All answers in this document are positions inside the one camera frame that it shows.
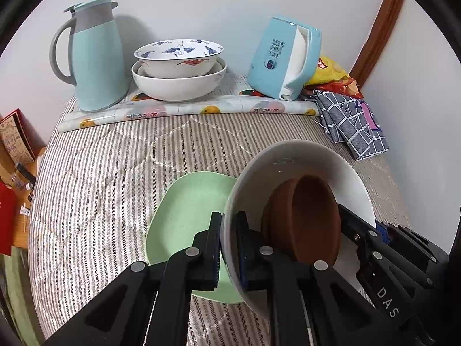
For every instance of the small black tool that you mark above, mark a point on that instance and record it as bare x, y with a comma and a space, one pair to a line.
25, 173

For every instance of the light blue thermos jug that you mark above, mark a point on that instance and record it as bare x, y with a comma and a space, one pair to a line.
97, 68

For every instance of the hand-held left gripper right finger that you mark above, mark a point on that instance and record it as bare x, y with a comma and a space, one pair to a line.
241, 256

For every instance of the wooden bedside table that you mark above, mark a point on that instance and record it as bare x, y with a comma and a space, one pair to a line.
21, 230

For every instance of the wooden door frame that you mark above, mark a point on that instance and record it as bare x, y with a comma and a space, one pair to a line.
381, 32

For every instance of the blue and red painted bowl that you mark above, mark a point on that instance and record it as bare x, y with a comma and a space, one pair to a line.
180, 66

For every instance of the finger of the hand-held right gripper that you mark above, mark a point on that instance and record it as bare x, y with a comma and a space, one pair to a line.
383, 232
354, 223

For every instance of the pale green blanket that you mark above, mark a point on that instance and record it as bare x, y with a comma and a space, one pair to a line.
18, 295

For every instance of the white bowl grey floral print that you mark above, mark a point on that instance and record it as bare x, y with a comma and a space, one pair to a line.
306, 158

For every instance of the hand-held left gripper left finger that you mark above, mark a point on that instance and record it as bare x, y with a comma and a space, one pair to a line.
216, 245

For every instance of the large white bowl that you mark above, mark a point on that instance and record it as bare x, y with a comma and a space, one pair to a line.
173, 88

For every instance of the fruit print plastic table cover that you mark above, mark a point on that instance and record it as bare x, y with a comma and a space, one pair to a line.
198, 110

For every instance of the green square plate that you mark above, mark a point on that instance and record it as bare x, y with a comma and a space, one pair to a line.
187, 205

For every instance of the light blue electric kettle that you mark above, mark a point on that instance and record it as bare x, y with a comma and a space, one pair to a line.
266, 75

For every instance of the brown bowl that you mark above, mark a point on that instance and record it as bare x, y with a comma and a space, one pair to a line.
313, 220

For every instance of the red box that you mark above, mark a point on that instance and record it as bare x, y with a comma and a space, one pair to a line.
7, 220

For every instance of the grey checked cloth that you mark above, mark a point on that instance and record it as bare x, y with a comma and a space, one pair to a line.
353, 126

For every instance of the yellow chip bag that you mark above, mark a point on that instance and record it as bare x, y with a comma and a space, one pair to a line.
329, 74

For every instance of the brown patterned box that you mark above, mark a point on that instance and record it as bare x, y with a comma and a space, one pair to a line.
18, 137

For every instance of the small white nested bowl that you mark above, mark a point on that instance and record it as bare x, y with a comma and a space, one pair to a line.
217, 67

